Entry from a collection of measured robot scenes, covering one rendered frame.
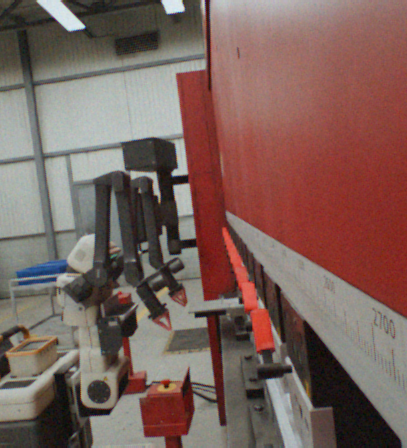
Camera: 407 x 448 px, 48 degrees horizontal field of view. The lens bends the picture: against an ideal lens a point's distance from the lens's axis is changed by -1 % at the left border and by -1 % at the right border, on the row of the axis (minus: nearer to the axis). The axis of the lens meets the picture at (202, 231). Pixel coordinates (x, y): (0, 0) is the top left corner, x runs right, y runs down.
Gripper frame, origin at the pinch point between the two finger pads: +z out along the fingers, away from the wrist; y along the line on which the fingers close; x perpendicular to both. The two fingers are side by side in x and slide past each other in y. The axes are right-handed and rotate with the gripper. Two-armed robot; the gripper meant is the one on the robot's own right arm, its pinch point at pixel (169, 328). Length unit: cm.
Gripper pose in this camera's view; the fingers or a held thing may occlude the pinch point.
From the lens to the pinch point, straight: 182.9
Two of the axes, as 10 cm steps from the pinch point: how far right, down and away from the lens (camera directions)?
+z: 5.6, 8.3, 0.0
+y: 1.0, -0.7, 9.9
